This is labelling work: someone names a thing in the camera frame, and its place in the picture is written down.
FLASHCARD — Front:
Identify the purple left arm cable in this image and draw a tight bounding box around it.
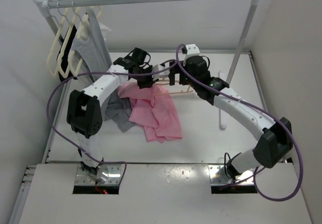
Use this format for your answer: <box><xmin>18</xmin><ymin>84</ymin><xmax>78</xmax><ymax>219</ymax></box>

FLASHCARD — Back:
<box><xmin>46</xmin><ymin>60</ymin><xmax>174</xmax><ymax>186</ymax></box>

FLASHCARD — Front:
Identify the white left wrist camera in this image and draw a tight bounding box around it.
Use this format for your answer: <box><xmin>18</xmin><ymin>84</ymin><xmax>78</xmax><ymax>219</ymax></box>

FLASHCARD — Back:
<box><xmin>152</xmin><ymin>64</ymin><xmax>170</xmax><ymax>80</ymax></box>

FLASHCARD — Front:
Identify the beige plastic hanger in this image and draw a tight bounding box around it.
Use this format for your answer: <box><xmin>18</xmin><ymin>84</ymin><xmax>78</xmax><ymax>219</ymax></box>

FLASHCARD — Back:
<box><xmin>154</xmin><ymin>78</ymin><xmax>194</xmax><ymax>96</ymax></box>

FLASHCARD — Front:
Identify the white clothes rack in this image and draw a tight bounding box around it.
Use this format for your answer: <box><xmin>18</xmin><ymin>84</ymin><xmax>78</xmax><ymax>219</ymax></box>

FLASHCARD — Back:
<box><xmin>33</xmin><ymin>0</ymin><xmax>260</xmax><ymax>83</ymax></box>

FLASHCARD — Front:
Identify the cream hanger far left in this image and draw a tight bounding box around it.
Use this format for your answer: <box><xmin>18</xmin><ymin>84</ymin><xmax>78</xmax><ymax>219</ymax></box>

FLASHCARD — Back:
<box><xmin>46</xmin><ymin>0</ymin><xmax>69</xmax><ymax>79</ymax></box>

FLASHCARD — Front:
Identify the grey shirt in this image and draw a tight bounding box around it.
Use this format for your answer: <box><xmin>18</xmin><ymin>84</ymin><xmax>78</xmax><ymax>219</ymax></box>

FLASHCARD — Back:
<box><xmin>71</xmin><ymin>7</ymin><xmax>135</xmax><ymax>132</ymax></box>

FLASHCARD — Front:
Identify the cream hanger with grey shirt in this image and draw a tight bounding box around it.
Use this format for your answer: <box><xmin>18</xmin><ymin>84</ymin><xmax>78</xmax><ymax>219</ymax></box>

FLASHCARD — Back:
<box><xmin>68</xmin><ymin>0</ymin><xmax>89</xmax><ymax>78</ymax></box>

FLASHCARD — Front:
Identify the pink t shirt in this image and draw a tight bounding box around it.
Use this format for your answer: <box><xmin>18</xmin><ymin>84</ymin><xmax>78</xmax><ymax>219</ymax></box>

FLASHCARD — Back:
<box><xmin>118</xmin><ymin>82</ymin><xmax>183</xmax><ymax>143</ymax></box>

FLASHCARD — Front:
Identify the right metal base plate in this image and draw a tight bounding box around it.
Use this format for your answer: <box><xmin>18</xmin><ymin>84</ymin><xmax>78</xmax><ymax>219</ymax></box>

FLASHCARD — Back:
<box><xmin>208</xmin><ymin>164</ymin><xmax>254</xmax><ymax>186</ymax></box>

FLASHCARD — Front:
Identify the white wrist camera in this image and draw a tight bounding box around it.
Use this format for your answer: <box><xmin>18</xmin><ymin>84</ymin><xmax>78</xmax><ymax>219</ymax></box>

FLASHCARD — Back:
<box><xmin>152</xmin><ymin>64</ymin><xmax>170</xmax><ymax>80</ymax></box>
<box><xmin>182</xmin><ymin>44</ymin><xmax>200</xmax><ymax>59</ymax></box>

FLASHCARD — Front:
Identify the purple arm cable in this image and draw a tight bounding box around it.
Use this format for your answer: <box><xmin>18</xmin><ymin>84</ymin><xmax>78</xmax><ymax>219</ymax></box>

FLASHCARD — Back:
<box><xmin>46</xmin><ymin>60</ymin><xmax>174</xmax><ymax>186</ymax></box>
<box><xmin>176</xmin><ymin>44</ymin><xmax>304</xmax><ymax>201</ymax></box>

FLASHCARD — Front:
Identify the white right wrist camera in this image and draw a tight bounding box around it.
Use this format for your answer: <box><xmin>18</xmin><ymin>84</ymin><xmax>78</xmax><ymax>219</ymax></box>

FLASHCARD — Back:
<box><xmin>182</xmin><ymin>44</ymin><xmax>200</xmax><ymax>59</ymax></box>

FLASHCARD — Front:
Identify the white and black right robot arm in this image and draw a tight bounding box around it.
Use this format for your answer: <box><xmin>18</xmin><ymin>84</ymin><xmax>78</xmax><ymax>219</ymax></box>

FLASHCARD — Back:
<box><xmin>169</xmin><ymin>56</ymin><xmax>293</xmax><ymax>180</ymax></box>

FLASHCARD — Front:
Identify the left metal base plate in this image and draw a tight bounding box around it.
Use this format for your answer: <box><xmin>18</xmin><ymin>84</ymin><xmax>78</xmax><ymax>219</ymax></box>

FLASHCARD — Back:
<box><xmin>74</xmin><ymin>162</ymin><xmax>127</xmax><ymax>187</ymax></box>

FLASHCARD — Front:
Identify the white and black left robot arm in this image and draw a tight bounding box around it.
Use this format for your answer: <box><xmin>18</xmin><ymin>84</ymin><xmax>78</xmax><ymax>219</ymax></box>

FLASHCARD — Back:
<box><xmin>66</xmin><ymin>48</ymin><xmax>155</xmax><ymax>176</ymax></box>

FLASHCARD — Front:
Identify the cream hanger with black garment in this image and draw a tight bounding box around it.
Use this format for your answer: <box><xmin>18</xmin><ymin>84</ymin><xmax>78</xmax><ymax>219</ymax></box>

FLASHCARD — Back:
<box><xmin>56</xmin><ymin>0</ymin><xmax>76</xmax><ymax>81</ymax></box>

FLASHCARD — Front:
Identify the metal base plate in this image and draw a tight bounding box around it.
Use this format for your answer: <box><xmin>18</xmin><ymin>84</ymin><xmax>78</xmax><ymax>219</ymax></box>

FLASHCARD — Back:
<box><xmin>74</xmin><ymin>162</ymin><xmax>127</xmax><ymax>187</ymax></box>
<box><xmin>208</xmin><ymin>164</ymin><xmax>254</xmax><ymax>186</ymax></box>

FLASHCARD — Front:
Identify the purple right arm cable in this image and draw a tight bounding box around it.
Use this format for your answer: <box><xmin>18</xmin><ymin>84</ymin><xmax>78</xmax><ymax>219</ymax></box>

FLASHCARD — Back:
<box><xmin>176</xmin><ymin>44</ymin><xmax>304</xmax><ymax>201</ymax></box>

